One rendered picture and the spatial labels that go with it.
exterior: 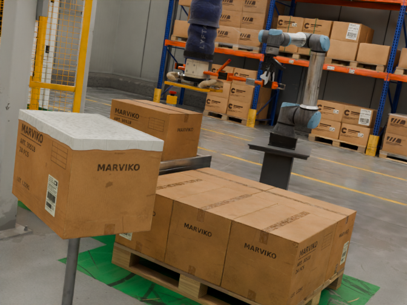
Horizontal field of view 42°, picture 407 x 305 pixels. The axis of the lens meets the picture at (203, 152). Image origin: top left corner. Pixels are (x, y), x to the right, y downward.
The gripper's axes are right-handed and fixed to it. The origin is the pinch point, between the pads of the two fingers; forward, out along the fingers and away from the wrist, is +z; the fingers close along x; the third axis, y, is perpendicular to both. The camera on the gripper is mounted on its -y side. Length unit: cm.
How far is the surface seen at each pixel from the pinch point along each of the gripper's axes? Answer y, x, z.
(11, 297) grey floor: 52, 158, 127
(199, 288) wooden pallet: -18, 84, 118
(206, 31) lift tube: 51, 8, -29
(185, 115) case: 59, 8, 34
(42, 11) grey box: 122, 96, -23
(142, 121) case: 85, 24, 43
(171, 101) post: 109, -45, 32
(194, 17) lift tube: 61, 12, -37
